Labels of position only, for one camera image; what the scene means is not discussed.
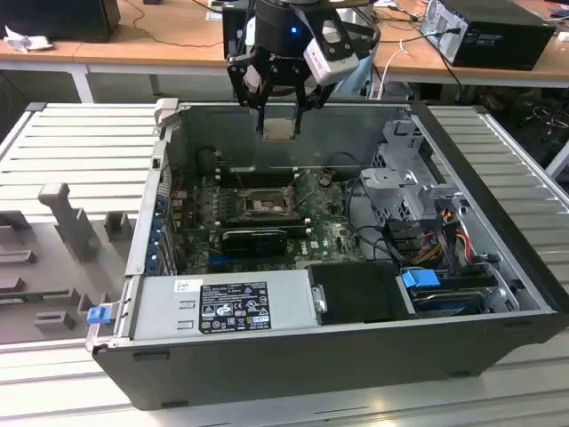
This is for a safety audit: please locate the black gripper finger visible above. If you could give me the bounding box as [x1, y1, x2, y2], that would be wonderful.
[226, 51, 275, 135]
[293, 81, 335, 135]

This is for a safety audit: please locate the small square CPU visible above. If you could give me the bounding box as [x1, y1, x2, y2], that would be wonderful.
[261, 117, 298, 143]

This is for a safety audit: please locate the metal socket cover frame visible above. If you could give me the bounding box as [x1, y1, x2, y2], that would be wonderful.
[284, 169, 312, 208]

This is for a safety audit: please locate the black RAM slot bank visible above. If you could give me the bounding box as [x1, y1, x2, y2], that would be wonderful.
[217, 165, 298, 189]
[215, 212, 312, 236]

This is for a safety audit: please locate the CPU socket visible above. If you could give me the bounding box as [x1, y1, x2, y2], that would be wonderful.
[240, 186, 298, 217]

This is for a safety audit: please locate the small black desktop box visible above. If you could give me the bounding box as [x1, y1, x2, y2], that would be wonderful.
[221, 5, 257, 61]

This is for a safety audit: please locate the pale blue plastic shell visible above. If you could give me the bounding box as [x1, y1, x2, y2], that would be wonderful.
[333, 55, 377, 100]

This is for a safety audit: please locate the long wooden desk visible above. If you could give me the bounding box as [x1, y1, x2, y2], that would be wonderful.
[70, 0, 569, 106]

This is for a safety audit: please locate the grey case hinge piece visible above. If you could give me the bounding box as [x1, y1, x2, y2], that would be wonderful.
[154, 98, 180, 143]

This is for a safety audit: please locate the black cylindrical capacitor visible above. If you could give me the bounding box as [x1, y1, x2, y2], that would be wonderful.
[196, 148, 215, 175]

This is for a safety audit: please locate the silver metal drive cage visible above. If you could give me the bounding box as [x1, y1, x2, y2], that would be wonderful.
[358, 117, 469, 224]

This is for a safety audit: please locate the green motherboard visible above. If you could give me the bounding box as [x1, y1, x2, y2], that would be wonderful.
[171, 171, 371, 275]

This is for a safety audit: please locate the black graphics card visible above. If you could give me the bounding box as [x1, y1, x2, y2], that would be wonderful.
[220, 228, 288, 260]

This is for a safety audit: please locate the large black box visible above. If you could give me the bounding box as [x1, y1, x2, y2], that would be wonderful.
[0, 0, 122, 44]

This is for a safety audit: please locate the black plastic shroud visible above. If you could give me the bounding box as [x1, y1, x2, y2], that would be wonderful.
[306, 262, 417, 326]

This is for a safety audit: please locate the black PC tower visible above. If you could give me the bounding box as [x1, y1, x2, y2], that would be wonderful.
[420, 0, 558, 72]

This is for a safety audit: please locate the short wooden desk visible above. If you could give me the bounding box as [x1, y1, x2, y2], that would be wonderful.
[0, 17, 117, 73]

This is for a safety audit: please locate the blue disk carrier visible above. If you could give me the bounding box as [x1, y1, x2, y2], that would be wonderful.
[399, 268, 441, 293]

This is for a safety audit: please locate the crumpled white paper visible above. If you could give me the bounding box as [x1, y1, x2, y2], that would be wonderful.
[3, 24, 55, 54]

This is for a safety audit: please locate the black power supply label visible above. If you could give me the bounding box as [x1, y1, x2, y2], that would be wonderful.
[198, 280, 269, 333]

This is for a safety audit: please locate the hard disk drive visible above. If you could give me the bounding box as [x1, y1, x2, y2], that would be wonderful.
[411, 288, 486, 318]

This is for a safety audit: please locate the grey power supply unit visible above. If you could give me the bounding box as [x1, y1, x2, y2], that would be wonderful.
[128, 269, 319, 342]

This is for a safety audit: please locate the grey parts rack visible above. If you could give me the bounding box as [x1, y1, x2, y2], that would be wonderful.
[0, 181, 137, 346]

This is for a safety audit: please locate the white table leg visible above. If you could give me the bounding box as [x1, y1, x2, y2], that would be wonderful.
[545, 142, 569, 180]

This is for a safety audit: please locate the black open PC case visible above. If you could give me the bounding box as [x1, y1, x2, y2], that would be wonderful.
[84, 98, 569, 411]

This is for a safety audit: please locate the green RAM stick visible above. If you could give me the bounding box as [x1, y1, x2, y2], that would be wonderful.
[0, 291, 45, 306]

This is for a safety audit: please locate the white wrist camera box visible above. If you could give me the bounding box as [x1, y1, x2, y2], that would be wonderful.
[303, 20, 359, 86]

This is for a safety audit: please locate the white cable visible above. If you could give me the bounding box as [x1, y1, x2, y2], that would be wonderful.
[377, 37, 413, 100]

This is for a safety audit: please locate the yellow red wire bundle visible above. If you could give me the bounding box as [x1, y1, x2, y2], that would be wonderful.
[456, 221, 475, 264]

